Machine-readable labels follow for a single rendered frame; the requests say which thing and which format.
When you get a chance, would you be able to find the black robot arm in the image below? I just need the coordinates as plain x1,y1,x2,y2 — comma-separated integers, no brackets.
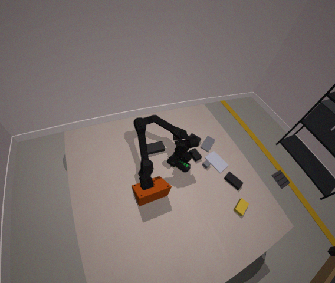
134,114,199,190

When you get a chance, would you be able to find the yellow block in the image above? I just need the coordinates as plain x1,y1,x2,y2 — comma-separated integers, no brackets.
234,198,249,216

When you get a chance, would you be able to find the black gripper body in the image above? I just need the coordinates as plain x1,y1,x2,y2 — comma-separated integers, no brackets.
167,147,189,167

